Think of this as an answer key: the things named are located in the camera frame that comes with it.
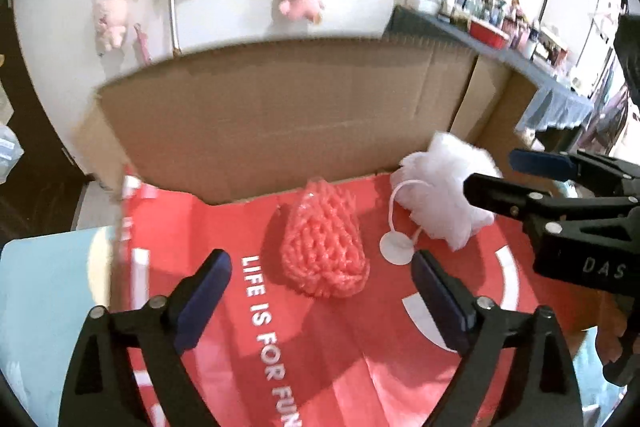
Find white mesh bath pouf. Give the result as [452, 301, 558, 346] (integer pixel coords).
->
[380, 132, 502, 265]

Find coral knitted scrunchie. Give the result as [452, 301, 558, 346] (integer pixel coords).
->
[280, 179, 370, 298]

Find side table with blue cloth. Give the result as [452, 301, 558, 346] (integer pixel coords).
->
[384, 3, 597, 134]

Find turquoise fluffy table cloth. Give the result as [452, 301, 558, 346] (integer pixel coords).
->
[1, 227, 114, 426]

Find white wardrobe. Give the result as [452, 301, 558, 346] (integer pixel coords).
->
[541, 0, 625, 98]

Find red bowl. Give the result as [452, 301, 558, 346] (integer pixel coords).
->
[469, 17, 510, 50]

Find red cardboard box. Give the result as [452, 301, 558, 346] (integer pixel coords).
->
[74, 34, 616, 427]

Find red tipped metal rod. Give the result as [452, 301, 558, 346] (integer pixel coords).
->
[168, 0, 181, 57]

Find pink stick on wall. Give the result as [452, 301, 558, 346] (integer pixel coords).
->
[134, 23, 151, 66]

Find pink bunny plush on wall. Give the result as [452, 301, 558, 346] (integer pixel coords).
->
[93, 0, 129, 56]

